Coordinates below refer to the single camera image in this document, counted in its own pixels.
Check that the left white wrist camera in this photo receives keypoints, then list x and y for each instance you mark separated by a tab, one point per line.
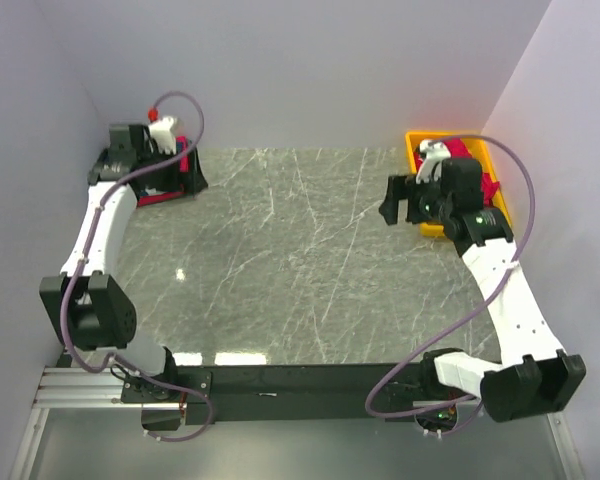
163	131

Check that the yellow plastic bin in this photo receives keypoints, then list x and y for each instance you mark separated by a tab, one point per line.
478	148

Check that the crumpled pink t-shirt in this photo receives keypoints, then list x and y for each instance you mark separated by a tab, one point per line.
458	148

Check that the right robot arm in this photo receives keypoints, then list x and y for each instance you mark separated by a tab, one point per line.
535	375

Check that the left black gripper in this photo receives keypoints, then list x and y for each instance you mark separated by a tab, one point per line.
159	155

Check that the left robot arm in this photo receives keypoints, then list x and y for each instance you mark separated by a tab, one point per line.
86	306

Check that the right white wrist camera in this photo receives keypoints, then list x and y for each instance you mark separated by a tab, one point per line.
432	154

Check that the aluminium rail frame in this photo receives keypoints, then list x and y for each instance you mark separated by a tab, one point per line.
80	429

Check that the folded pink t-shirt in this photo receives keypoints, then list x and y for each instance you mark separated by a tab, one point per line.
149	197

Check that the blue t-shirt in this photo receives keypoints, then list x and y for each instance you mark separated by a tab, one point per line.
167	183

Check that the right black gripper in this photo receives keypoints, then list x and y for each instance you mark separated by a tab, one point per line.
402	187

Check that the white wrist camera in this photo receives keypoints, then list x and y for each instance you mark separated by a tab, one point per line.
432	154
163	131

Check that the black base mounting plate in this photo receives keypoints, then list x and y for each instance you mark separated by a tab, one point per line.
291	392

